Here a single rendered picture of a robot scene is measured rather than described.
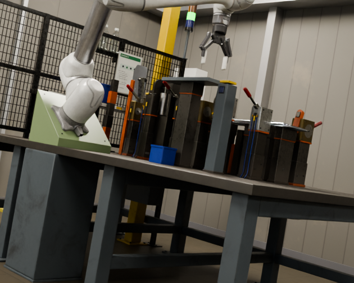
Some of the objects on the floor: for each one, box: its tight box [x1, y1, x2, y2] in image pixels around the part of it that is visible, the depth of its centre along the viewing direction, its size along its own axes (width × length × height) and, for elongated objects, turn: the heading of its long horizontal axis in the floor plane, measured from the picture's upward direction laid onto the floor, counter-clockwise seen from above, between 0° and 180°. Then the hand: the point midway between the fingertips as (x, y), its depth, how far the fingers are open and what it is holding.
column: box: [3, 148, 101, 283], centre depth 297 cm, size 31×31×66 cm
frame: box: [0, 139, 354, 283], centre depth 338 cm, size 256×161×66 cm
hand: (213, 64), depth 282 cm, fingers open, 13 cm apart
